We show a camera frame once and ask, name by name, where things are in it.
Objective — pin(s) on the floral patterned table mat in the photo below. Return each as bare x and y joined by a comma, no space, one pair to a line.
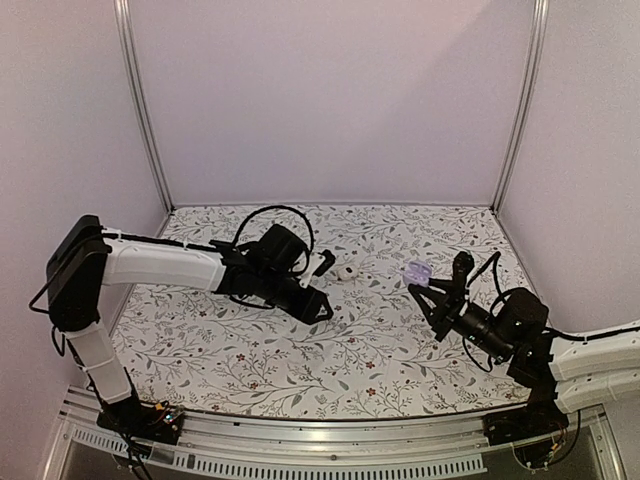
376,358

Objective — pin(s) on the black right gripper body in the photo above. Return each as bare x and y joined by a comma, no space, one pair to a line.
450,311

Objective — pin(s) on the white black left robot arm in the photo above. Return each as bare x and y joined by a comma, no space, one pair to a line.
277,269

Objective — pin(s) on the cream earbud charging case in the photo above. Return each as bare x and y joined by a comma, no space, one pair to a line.
346,273

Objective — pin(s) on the purple round case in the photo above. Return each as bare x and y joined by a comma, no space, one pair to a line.
417,273

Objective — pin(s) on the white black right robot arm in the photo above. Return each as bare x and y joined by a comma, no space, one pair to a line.
564,372

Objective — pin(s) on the front aluminium rail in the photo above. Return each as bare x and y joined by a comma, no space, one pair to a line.
220,446

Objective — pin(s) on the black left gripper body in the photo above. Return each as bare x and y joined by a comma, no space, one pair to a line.
307,310

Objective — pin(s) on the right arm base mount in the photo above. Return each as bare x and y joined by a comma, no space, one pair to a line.
536,433

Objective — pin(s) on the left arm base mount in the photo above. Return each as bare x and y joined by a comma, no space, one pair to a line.
160,422

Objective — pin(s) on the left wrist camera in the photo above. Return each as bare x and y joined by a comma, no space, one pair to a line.
318,264

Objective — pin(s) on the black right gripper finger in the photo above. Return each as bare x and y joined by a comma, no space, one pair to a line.
445,287
430,302

